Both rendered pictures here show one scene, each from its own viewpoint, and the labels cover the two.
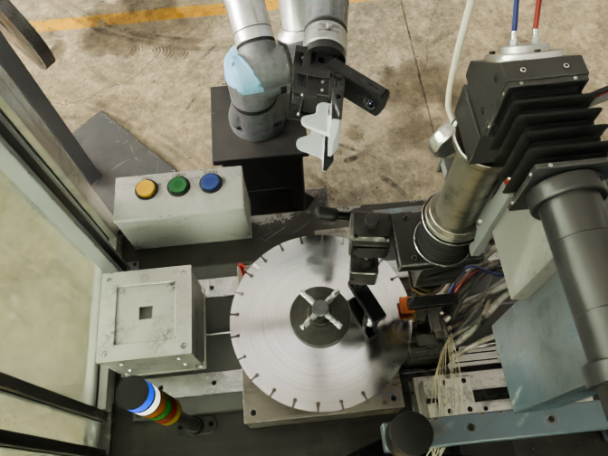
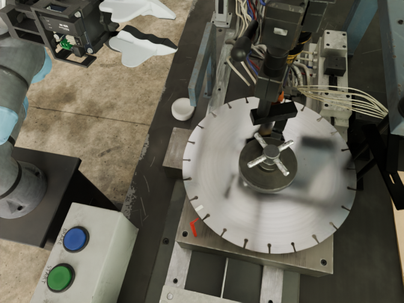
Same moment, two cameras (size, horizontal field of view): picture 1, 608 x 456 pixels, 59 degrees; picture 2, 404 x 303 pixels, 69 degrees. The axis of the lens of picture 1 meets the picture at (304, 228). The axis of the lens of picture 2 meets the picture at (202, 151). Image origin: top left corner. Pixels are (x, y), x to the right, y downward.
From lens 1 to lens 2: 0.59 m
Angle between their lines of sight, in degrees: 31
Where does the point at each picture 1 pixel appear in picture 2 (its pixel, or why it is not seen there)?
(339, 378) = (327, 164)
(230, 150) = (37, 225)
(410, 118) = (66, 124)
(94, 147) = not seen: outside the picture
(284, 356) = (299, 205)
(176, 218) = (97, 291)
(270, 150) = (59, 189)
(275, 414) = (327, 241)
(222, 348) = (238, 286)
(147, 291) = not seen: outside the picture
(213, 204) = (102, 241)
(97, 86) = not seen: outside the picture
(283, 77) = (16, 85)
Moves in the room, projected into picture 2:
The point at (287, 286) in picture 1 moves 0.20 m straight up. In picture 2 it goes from (229, 184) to (235, 127)
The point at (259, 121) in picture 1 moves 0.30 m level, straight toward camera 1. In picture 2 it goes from (26, 183) to (144, 196)
